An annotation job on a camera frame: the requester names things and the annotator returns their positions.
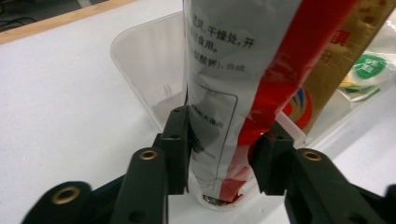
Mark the red and black noodle packet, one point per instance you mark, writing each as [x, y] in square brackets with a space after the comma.
[218, 77]

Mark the gold snack packet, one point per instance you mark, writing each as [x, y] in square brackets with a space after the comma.
[336, 68]

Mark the clear plastic container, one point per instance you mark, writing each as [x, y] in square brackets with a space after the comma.
[146, 62]

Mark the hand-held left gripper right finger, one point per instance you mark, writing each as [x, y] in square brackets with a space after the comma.
[271, 161]

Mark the green and white packet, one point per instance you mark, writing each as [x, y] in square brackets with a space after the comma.
[370, 67]

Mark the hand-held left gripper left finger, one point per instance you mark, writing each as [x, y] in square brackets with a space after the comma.
[176, 149]

